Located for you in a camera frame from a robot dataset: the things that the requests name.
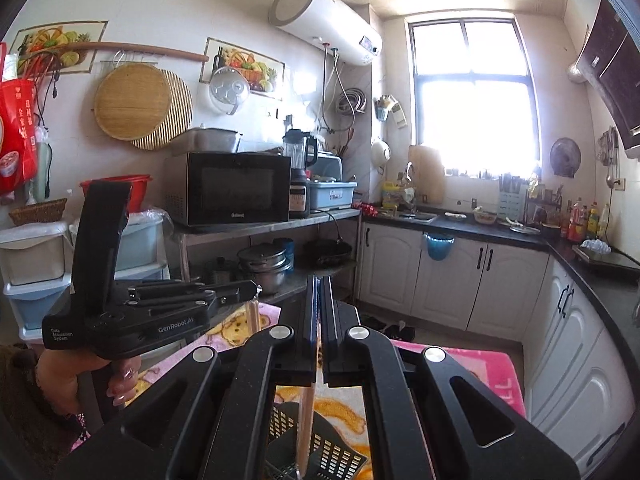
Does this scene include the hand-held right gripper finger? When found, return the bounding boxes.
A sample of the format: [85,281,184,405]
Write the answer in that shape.
[55,275,321,480]
[321,276,581,480]

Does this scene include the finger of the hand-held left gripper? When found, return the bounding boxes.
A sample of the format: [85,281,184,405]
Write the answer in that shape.
[131,296,251,318]
[127,281,262,301]

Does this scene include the black perforated utensil holder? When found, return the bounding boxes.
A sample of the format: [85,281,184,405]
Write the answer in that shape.
[265,400,368,480]

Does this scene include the person's left forearm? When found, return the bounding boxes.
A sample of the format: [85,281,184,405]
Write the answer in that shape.
[0,345,101,480]

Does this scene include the person's left hand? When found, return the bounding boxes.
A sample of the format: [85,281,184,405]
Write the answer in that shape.
[37,349,138,418]

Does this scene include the red plastic basin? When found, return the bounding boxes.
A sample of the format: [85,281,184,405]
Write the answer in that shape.
[80,175,152,213]

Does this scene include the black wok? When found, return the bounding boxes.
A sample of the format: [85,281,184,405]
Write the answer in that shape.
[302,238,353,268]

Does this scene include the stacked steel pots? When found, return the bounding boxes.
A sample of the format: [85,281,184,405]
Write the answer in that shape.
[236,242,295,295]

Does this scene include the wicker basket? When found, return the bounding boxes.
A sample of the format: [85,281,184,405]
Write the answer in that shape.
[9,198,68,227]

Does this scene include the white and blue drawer unit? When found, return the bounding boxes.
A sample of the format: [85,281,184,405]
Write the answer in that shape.
[0,220,76,343]

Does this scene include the steel shelf rack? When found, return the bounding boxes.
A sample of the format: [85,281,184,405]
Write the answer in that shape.
[172,207,363,306]

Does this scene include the black microwave oven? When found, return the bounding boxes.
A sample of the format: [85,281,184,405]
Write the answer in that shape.
[165,151,292,228]

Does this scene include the blue grey plastic box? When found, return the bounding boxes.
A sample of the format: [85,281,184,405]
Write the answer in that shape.
[307,180,358,212]

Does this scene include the white kitchen cabinets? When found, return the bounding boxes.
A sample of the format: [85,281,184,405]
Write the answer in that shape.
[357,220,640,466]

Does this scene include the blue hanging bin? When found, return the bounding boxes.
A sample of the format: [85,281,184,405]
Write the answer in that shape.
[424,232,456,262]

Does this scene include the round bamboo tray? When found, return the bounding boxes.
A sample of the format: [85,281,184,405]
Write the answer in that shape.
[94,63,173,142]

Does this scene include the red plastic bag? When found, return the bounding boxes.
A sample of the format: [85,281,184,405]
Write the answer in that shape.
[0,42,41,196]

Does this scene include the steel lidded container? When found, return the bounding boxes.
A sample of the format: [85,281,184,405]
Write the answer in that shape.
[172,126,244,156]

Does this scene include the round woven mat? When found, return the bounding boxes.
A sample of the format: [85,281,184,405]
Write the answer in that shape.
[131,70,194,152]

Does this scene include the pink bear-print blanket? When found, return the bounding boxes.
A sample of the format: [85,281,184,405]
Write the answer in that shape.
[125,300,528,480]

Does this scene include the black blender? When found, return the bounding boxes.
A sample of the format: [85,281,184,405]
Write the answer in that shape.
[282,129,319,218]

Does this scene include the white hanging colander ladle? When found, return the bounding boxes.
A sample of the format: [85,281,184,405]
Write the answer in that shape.
[370,137,392,173]

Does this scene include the wooden cutting board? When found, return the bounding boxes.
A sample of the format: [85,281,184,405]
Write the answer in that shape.
[407,145,446,204]

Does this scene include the glass pot lid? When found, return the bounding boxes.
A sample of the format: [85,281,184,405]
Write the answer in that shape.
[209,66,251,116]

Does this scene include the long wooden rolling pin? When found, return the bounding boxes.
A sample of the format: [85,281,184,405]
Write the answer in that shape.
[47,41,210,63]

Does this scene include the green knife rack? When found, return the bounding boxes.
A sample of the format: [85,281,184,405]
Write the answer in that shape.
[497,174,528,221]

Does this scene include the kitchen window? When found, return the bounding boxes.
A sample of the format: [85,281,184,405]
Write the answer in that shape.
[407,17,543,171]

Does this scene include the row of condiment bottles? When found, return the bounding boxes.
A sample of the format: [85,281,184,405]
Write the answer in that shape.
[560,197,613,243]

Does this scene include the black kitchen countertop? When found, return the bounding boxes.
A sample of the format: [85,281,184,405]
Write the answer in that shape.
[360,207,640,361]

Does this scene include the round dark pan lid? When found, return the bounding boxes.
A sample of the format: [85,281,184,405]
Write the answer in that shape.
[550,137,582,178]

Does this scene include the black induction cooker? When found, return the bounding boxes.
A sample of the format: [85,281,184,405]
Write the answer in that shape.
[572,245,640,281]

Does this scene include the white water heater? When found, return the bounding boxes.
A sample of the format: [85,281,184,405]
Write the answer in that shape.
[268,0,383,67]

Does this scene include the dark range hood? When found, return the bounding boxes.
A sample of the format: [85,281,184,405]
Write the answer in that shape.
[574,0,640,156]

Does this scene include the fruit wall poster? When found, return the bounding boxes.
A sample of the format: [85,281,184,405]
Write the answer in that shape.
[10,21,108,78]
[200,36,286,102]

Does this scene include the coiled grey hose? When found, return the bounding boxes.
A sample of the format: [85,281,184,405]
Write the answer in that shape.
[336,87,368,116]

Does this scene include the wall-mounted utensil caddy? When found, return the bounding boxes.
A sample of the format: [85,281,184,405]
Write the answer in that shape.
[375,94,406,128]

